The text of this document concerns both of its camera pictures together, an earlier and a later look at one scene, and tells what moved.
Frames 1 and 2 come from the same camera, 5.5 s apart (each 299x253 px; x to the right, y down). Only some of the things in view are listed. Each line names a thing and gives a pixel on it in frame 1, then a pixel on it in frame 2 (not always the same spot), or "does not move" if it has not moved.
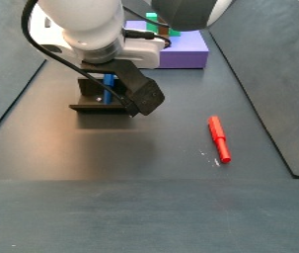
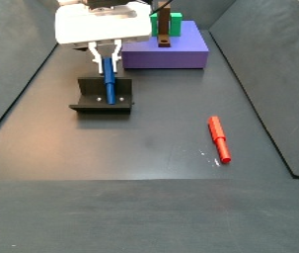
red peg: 219,137 does not move
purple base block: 187,51 does not move
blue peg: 108,80 does not move
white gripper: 109,46 -> 111,23
